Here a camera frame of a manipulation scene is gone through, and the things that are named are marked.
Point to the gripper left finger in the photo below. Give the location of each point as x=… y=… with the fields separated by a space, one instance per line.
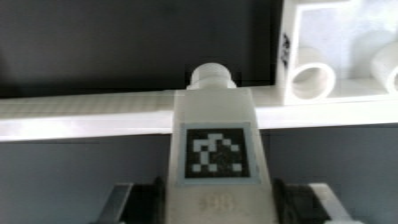
x=136 y=204

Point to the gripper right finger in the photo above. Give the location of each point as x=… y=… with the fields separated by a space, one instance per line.
x=308 y=204

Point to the white leg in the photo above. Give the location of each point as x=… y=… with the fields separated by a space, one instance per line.
x=220 y=188

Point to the white chair seat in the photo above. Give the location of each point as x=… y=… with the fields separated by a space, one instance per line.
x=339 y=51

